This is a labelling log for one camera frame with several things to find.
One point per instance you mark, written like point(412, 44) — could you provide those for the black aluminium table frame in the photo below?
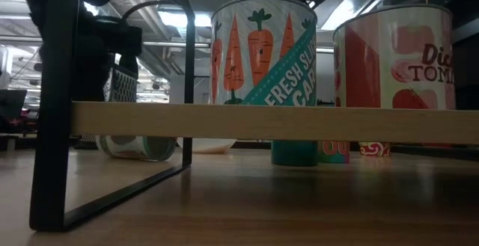
point(434, 152)

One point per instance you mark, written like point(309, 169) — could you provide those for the white bowl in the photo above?
point(209, 146)

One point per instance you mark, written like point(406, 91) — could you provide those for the ceiling light panel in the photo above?
point(179, 18)

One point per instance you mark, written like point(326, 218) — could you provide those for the mixed vegetables can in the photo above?
point(149, 149)

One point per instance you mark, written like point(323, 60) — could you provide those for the dark monitor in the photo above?
point(11, 105)

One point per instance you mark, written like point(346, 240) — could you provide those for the white can with orange carrots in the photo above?
point(258, 51)

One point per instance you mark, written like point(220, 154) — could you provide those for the grey ceiling pipe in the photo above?
point(164, 44)

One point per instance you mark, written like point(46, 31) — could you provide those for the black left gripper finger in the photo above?
point(91, 74)

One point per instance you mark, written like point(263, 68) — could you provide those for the teal green printed can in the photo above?
point(293, 154)

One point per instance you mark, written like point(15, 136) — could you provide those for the dark cabinet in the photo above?
point(467, 70)

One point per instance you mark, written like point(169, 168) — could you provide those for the wooden shelf with black frame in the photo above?
point(262, 122)

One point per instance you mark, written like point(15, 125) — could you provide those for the red can with white swirls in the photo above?
point(374, 149)

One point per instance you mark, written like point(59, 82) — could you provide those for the diced tomatoes can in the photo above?
point(393, 70)

